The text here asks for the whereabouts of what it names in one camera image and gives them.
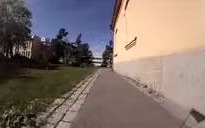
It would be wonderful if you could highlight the grass lawn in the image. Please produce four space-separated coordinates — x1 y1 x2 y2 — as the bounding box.
0 64 98 128

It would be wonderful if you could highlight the white distant building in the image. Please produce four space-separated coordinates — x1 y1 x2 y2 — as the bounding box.
90 55 104 67

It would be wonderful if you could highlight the yellow building with grey base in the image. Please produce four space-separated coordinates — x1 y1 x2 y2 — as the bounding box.
110 0 205 128

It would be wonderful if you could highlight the grey asphalt path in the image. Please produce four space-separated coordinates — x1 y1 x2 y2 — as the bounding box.
69 67 188 128

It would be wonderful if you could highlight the group of dark trees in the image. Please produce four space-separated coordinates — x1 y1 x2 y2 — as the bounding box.
0 0 94 69

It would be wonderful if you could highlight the pale distant building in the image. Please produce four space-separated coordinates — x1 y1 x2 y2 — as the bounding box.
13 34 48 60

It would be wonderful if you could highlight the cobblestone strip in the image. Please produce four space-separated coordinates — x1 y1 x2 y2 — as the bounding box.
33 71 100 128

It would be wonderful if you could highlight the robot's own part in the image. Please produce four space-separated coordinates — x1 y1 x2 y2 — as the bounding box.
180 108 205 128

